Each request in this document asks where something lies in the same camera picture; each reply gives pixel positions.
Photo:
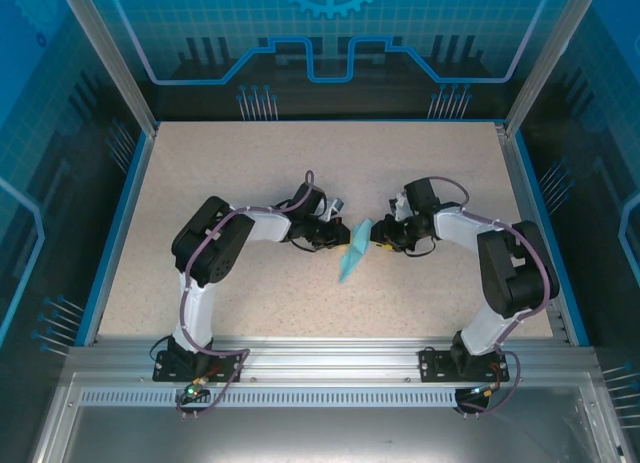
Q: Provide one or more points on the light blue cloth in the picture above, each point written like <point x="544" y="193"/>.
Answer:
<point x="357" y="243"/>

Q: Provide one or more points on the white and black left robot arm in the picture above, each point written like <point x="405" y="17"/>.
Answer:
<point x="210" y="243"/>

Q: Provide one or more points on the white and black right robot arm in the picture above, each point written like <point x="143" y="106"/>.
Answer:
<point x="515" y="278"/>

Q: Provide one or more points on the blue table edge strip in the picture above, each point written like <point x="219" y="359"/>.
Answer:
<point x="117" y="233"/>
<point x="552" y="208"/>

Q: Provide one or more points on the grey metal tray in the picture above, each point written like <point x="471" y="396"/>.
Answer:
<point x="325" y="438"/>

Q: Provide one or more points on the aluminium table edge rail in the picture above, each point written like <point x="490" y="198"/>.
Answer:
<point x="325" y="355"/>

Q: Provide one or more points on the aluminium side rail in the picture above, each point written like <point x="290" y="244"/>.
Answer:
<point x="525" y="193"/>

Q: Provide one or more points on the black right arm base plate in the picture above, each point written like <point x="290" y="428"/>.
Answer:
<point x="432" y="365"/>

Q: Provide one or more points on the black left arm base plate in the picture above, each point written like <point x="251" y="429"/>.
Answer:
<point x="165" y="370"/>

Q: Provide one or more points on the aluminium frame post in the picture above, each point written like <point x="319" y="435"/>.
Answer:
<point x="107" y="58"/>
<point x="545" y="58"/>

